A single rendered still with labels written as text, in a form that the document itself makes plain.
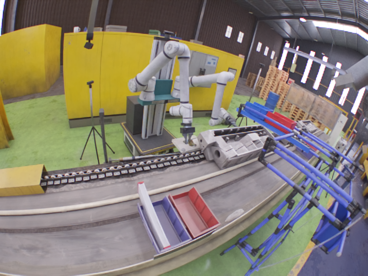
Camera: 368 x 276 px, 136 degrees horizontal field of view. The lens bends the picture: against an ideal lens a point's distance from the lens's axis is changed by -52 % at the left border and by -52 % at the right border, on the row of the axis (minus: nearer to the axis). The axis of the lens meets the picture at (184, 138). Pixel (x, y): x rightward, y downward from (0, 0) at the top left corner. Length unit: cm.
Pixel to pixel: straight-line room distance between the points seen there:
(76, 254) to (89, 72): 269
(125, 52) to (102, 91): 85
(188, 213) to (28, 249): 112
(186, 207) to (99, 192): 63
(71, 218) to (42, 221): 22
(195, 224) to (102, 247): 61
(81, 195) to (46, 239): 43
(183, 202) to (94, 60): 262
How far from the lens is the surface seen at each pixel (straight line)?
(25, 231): 127
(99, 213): 109
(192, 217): 110
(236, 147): 158
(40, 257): 114
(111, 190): 118
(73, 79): 307
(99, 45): 295
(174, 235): 102
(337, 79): 787
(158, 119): 238
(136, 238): 100
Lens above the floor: 170
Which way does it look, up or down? 32 degrees down
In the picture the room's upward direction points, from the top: 14 degrees clockwise
